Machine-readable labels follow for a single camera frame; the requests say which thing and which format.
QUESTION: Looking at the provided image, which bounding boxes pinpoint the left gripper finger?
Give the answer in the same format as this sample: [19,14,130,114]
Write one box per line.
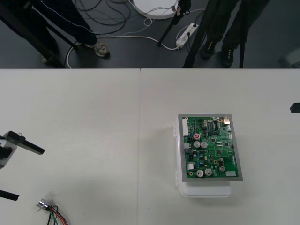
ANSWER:
[5,131,45,155]
[0,190,20,201]

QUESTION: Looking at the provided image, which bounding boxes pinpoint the red black green cable bundle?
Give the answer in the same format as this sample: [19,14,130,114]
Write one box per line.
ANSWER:
[36,198,71,225]

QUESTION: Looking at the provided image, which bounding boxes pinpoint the person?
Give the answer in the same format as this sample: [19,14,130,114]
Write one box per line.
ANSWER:
[200,0,270,68]
[0,0,111,69]

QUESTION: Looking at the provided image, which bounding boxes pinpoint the white power strip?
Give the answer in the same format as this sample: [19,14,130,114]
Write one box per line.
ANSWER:
[176,22,200,49]

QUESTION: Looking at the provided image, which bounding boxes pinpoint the white round base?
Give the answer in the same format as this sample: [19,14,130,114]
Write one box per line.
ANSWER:
[128,0,179,20]

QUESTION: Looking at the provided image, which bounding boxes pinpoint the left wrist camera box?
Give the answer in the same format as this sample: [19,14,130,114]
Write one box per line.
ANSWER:
[0,135,17,169]

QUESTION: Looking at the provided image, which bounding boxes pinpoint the green circuit board grey frame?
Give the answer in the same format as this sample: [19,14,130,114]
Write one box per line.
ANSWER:
[178,113,244,183]

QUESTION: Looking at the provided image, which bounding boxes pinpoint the white floor cable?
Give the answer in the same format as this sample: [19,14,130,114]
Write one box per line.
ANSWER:
[66,17,179,69]

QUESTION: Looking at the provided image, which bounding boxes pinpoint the black floor cables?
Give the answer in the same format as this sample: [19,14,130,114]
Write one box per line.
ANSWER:
[75,0,133,36]

